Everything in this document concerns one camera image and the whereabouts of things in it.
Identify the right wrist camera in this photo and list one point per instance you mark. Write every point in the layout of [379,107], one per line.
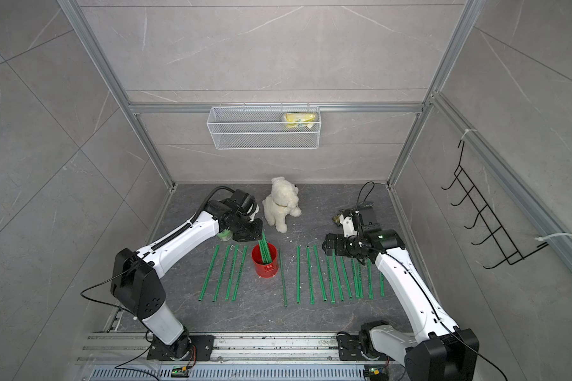
[350,220]

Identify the yellow sponge in basket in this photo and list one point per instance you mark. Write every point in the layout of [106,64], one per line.
[296,120]

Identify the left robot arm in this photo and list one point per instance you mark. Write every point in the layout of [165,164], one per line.
[136,280]

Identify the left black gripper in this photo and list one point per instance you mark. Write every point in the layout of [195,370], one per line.
[257,234]

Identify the eleventh green straw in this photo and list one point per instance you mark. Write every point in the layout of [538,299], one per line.
[382,285]

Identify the fifteenth green straw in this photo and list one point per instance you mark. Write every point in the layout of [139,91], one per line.
[209,272]

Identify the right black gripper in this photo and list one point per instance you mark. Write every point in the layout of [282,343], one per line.
[339,240]

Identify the camouflage cloth pouch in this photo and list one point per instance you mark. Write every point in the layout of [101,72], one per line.
[336,219]

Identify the red cylindrical container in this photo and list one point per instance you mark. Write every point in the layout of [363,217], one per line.
[263,268]

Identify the thirteenth green straw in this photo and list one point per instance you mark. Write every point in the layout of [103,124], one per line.
[240,271]

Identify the fourteenth green straw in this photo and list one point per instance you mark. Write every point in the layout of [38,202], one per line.
[223,268]

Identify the green straw bundle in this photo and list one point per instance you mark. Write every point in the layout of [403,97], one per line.
[264,250]

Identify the twelfth green straw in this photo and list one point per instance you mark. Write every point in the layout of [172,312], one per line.
[235,252]

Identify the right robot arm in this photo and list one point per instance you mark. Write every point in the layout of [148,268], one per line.
[419,305]

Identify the small green lidded jar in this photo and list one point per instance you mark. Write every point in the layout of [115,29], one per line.
[225,235]

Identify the metal base rail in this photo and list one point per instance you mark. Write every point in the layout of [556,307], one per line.
[234,356]

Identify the white wire mesh basket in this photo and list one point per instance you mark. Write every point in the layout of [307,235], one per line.
[260,127]

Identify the black wire hook rack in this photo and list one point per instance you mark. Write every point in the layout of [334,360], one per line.
[485,215]

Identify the white plush dog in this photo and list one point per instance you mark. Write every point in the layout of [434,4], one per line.
[282,201]

